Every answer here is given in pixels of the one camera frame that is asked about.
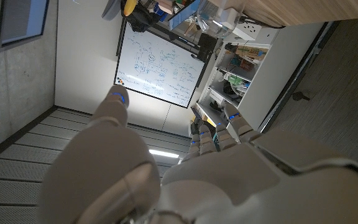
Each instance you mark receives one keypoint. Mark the black backpack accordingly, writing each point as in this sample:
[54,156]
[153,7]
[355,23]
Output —
[138,23]

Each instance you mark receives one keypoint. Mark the yellow banana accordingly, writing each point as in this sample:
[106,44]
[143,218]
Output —
[130,7]

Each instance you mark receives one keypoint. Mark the white power adapter box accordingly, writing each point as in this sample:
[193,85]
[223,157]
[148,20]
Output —
[259,31]

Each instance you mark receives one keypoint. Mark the white shelf cabinet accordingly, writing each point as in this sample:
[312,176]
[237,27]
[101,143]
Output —
[269,90]

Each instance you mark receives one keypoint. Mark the clear dispenser bottle black pump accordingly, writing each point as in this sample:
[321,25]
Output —
[217,21]

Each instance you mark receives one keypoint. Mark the ceiling light strip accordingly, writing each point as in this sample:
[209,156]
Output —
[163,153]

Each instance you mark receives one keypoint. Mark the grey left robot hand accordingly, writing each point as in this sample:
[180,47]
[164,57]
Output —
[228,186]

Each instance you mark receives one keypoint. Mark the cardboard box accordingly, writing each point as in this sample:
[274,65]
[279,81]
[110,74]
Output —
[250,51]

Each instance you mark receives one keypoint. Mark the black computer monitor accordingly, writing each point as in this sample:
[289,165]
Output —
[20,21]

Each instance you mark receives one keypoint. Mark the whiteboard black frame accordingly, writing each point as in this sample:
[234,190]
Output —
[157,68]

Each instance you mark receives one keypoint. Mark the grey office chair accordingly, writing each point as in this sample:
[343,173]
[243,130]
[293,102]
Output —
[110,9]

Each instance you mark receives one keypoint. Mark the open laptop blue screen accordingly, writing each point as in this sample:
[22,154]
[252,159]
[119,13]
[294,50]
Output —
[183,14]

